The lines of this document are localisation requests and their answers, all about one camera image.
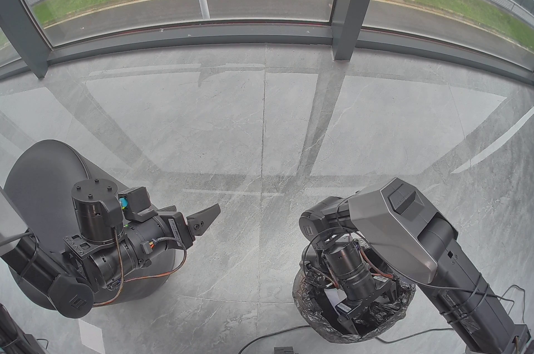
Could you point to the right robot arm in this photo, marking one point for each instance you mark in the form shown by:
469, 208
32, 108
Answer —
442, 252

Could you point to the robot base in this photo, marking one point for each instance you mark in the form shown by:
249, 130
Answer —
284, 350

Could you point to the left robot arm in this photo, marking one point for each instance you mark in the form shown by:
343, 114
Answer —
94, 214

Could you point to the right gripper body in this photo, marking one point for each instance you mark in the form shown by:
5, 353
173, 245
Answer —
358, 285

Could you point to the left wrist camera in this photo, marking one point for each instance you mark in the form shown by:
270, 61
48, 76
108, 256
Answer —
135, 202

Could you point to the black plastic bag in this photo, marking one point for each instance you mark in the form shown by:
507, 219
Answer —
388, 323

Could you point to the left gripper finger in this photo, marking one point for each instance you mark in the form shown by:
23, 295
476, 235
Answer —
204, 219

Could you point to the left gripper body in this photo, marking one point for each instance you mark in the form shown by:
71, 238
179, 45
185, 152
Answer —
160, 237

